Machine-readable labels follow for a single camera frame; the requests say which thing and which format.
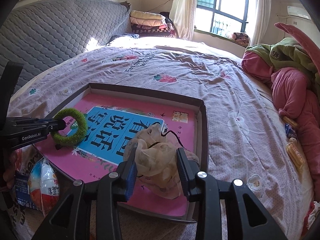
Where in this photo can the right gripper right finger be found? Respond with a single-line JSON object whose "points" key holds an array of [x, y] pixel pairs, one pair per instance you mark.
{"points": [[187, 171]]}

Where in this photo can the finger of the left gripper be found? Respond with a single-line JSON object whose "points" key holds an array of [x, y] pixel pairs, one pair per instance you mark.
{"points": [[53, 125]]}

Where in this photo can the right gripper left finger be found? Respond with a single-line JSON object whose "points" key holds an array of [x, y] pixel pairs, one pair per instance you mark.
{"points": [[127, 171]]}

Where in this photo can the beige mesh scrunchie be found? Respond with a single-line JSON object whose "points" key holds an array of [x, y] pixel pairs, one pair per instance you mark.
{"points": [[155, 158]]}

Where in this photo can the red white surprise egg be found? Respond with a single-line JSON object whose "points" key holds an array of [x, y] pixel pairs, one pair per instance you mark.
{"points": [[43, 186]]}

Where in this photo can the person's left hand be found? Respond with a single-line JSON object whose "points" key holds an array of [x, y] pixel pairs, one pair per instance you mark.
{"points": [[9, 172]]}

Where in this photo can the pink blue book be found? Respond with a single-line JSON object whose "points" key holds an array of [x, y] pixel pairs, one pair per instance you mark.
{"points": [[113, 121]]}

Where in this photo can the dark cardboard box tray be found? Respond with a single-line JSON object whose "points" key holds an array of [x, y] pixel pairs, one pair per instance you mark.
{"points": [[143, 94]]}

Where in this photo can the grey quilted headboard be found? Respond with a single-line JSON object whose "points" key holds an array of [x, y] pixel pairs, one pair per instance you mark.
{"points": [[46, 33]]}

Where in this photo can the yellow biscuit packet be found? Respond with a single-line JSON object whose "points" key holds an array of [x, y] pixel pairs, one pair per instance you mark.
{"points": [[295, 154]]}

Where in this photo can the small blue snack packet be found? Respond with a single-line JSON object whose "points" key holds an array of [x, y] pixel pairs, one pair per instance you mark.
{"points": [[290, 132]]}

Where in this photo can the floral scrunchie at edge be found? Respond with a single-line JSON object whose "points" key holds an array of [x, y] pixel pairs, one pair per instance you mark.
{"points": [[311, 216]]}

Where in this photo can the folded blankets stack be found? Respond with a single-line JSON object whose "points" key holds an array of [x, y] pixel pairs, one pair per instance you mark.
{"points": [[152, 24]]}

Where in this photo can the floral cushion on sill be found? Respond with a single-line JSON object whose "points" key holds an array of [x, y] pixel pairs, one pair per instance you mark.
{"points": [[240, 38]]}

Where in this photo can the pink blanket pile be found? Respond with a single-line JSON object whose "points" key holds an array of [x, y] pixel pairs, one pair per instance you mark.
{"points": [[294, 97]]}

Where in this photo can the green blanket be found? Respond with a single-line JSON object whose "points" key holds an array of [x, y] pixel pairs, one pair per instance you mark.
{"points": [[287, 53]]}

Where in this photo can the cream curtain right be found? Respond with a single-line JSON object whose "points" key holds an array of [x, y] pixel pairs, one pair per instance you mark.
{"points": [[262, 17]]}

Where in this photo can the cream curtain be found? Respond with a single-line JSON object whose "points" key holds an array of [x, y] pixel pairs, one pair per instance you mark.
{"points": [[262, 17], [182, 14]]}

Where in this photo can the cream curtain left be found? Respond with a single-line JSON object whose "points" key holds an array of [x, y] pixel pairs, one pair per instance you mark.
{"points": [[182, 14]]}

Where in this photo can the white air conditioner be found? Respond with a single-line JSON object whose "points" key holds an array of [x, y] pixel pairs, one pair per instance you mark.
{"points": [[298, 12]]}

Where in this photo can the window with dark frame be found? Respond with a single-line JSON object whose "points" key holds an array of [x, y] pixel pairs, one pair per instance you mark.
{"points": [[221, 17]]}

